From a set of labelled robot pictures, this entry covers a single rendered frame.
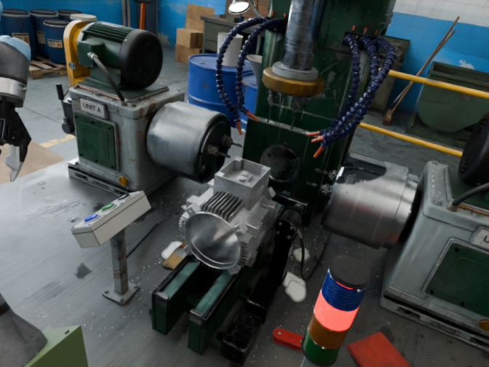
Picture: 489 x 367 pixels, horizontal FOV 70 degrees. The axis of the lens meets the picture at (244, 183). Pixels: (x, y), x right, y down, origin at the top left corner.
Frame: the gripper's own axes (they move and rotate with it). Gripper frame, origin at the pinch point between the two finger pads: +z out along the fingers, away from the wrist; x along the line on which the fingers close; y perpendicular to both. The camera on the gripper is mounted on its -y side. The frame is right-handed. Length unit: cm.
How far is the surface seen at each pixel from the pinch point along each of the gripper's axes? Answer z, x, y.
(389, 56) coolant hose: -37, 96, 11
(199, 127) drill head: -21, 48, -14
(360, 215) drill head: 2, 94, 2
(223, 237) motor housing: 11, 59, -3
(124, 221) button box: 8.1, 36.2, 12.9
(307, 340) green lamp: 24, 75, 34
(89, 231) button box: 10.5, 31.4, 19.4
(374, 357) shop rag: 36, 98, 7
